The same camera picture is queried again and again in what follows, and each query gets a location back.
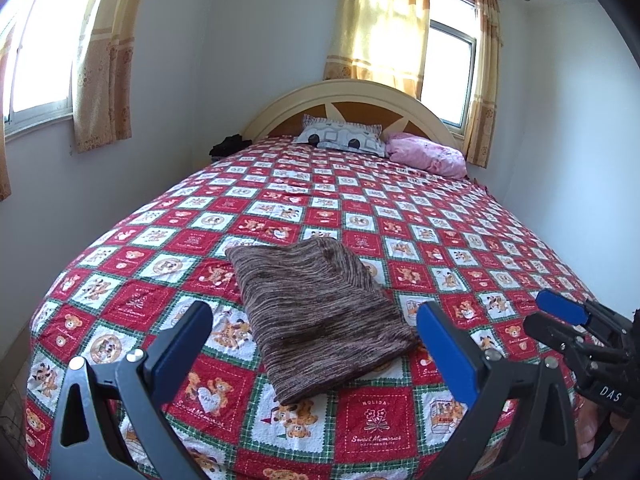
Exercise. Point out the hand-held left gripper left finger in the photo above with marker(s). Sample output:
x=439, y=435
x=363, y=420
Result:
x=185, y=345

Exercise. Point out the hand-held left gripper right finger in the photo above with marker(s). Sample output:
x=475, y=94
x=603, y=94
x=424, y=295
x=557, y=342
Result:
x=447, y=355

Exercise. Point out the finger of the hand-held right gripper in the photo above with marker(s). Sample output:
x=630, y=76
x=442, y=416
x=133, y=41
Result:
x=545, y=330
x=560, y=305

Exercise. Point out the brown knitted sweater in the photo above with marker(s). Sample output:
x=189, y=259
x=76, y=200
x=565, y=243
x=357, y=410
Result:
x=310, y=320

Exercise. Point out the person's right hand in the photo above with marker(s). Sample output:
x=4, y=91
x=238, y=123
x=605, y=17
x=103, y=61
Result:
x=590, y=425

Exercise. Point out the red printed patchwork blanket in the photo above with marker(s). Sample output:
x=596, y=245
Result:
x=350, y=210

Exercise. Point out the dark cloth beside bed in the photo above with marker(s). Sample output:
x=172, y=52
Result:
x=227, y=146

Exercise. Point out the pink pillow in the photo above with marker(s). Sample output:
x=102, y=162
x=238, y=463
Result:
x=425, y=152

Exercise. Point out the narrow yellow curtain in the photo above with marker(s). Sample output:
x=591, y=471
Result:
x=482, y=85

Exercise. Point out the white patterned pillow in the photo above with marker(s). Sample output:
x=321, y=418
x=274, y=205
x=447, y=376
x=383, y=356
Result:
x=335, y=135

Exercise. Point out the orange curtain edge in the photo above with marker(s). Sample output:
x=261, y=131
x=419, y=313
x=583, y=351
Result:
x=4, y=170

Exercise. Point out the window behind bed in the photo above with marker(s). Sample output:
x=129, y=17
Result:
x=447, y=75

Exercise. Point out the yellow patterned side curtain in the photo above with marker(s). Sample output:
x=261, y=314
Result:
x=100, y=85

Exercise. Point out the cream arched bed headboard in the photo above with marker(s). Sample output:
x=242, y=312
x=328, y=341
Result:
x=300, y=95

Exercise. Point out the large side window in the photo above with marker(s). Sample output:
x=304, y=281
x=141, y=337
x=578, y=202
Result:
x=40, y=50

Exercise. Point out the wide yellow curtain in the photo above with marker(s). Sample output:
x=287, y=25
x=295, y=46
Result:
x=375, y=25

